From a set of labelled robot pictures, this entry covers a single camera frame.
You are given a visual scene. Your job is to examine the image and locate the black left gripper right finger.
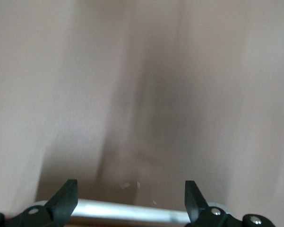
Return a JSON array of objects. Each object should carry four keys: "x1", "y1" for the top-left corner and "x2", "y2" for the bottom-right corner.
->
[{"x1": 185, "y1": 180, "x2": 241, "y2": 227}]

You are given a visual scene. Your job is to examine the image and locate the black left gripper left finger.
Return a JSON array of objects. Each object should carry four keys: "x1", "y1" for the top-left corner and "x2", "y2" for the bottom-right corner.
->
[{"x1": 4, "y1": 179, "x2": 79, "y2": 227}]

